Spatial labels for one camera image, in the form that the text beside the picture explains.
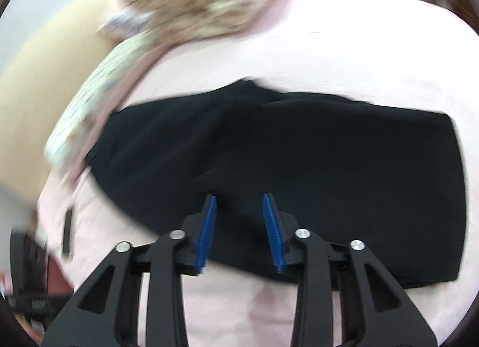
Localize purple floral pillow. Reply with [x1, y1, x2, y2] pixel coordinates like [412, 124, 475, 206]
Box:
[101, 8, 154, 38]

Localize pink bed blanket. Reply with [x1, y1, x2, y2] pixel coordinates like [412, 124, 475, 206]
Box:
[35, 0, 479, 347]

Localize bear print pillow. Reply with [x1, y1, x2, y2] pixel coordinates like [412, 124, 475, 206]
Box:
[43, 30, 169, 168]

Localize cream and pink headboard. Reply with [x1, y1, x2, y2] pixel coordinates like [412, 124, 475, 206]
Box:
[0, 0, 128, 198]

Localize black pants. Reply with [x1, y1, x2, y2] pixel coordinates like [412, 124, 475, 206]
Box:
[84, 79, 468, 289]

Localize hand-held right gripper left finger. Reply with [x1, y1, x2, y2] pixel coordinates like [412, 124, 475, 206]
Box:
[41, 194, 218, 347]

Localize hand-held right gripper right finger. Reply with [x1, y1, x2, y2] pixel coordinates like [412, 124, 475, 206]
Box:
[262, 193, 438, 347]

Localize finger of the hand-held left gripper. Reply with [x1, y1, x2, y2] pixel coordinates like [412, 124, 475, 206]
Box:
[61, 208, 74, 258]

